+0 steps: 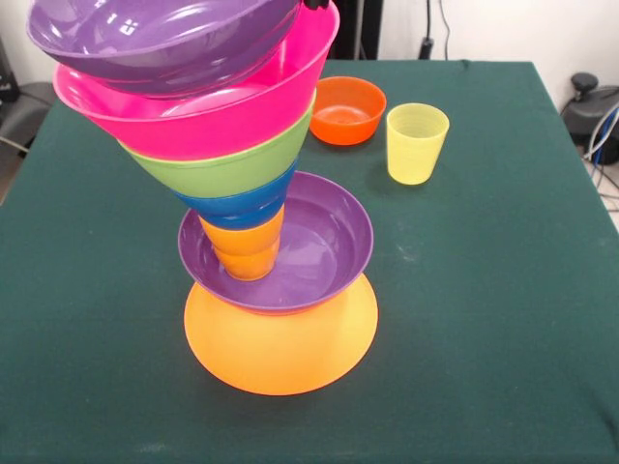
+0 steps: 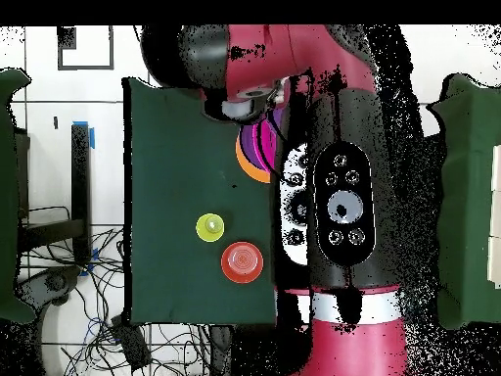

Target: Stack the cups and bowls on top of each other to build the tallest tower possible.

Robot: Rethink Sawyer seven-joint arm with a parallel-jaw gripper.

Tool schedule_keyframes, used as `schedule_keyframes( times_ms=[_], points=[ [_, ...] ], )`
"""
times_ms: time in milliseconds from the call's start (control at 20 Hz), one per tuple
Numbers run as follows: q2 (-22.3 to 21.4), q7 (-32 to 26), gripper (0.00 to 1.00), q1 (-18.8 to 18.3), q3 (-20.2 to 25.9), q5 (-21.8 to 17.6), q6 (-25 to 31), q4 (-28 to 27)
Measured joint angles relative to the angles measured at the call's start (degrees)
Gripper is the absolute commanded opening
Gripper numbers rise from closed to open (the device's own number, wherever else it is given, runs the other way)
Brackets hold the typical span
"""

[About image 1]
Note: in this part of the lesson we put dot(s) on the black floor stand base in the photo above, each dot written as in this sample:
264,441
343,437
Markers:
587,104
29,111

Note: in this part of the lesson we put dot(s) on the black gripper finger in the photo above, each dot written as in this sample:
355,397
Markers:
316,4

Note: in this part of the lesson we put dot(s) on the orange plastic cup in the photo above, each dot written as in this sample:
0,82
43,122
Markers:
249,251

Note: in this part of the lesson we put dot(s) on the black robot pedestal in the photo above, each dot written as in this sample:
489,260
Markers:
367,29

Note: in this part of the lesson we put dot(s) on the green plastic bowl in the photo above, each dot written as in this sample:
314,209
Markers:
232,174

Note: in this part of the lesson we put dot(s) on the dark green table cloth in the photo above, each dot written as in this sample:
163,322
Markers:
483,314

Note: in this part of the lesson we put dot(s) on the large yellow-orange plastic bowl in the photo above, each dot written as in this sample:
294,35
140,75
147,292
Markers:
280,353

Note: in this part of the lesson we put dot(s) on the red-orange plastic bowl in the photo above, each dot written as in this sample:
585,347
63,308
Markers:
348,111

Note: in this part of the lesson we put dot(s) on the purple plastic bowl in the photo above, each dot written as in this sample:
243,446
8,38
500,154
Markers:
333,251
169,53

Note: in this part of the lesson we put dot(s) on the blue plastic bowl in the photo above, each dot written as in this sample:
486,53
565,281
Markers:
246,208

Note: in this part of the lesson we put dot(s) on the large pink plastic bowl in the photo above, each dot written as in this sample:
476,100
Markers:
217,125

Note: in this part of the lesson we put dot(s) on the yellow plastic cup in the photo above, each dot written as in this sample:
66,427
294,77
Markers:
416,150

